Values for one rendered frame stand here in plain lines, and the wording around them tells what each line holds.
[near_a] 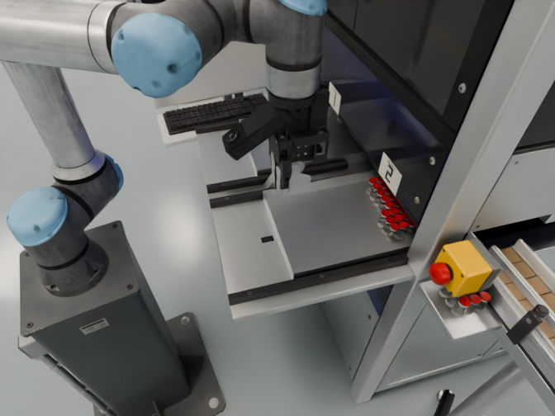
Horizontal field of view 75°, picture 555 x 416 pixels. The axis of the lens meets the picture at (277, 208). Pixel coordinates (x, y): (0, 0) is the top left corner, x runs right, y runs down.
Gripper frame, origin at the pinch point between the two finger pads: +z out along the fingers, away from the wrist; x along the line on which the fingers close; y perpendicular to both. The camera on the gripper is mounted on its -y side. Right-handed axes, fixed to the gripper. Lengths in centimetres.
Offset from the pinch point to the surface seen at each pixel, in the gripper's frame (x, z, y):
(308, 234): 5.7, 21.4, 9.0
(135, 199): 128, 109, -55
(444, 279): -19.7, 9.1, 25.0
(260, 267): -0.2, 21.6, -4.1
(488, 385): -31, 44, 42
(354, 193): 16.0, 21.4, 25.3
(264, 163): 34.6, 21.3, 5.3
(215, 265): 67, 110, -15
